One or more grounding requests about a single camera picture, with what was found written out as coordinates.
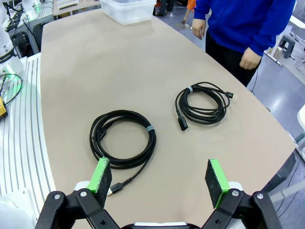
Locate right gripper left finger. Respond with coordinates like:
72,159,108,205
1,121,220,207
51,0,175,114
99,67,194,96
35,156,120,229

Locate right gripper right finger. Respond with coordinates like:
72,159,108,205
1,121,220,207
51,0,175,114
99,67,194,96
202,157,283,229

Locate black braided USB cable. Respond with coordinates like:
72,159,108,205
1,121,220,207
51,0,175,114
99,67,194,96
89,109,158,198

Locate black USB extension cable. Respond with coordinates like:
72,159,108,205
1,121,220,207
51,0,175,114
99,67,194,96
175,82,239,132

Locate person's left forearm blue sleeve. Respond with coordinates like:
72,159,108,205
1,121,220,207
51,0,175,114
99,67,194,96
247,14,294,57

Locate person's right forearm blue sleeve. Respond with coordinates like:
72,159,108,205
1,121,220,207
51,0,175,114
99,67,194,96
193,0,210,21

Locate person's left hand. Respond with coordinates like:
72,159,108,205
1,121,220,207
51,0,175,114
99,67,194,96
239,47,262,71

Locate person's right hand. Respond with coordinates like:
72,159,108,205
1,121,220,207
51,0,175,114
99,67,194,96
192,19,207,40

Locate large white table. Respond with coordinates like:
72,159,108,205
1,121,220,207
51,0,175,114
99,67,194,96
296,110,305,153

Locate yellow box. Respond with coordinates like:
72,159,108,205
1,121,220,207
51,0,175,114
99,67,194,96
0,96,8,120

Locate grey plastic stool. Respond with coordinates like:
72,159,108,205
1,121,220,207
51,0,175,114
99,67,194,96
277,34,296,60

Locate person in blue hoodie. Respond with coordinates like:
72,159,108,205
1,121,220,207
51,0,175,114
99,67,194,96
193,0,296,88

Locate clear plastic storage bin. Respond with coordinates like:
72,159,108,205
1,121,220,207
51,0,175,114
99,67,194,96
99,0,157,26

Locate white standing desk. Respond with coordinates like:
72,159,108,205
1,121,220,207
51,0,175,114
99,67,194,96
263,14,305,66

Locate person in black jacket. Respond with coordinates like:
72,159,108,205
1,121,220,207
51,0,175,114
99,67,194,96
156,0,174,17

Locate white slatted base plate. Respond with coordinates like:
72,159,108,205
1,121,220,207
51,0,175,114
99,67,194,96
0,52,58,229

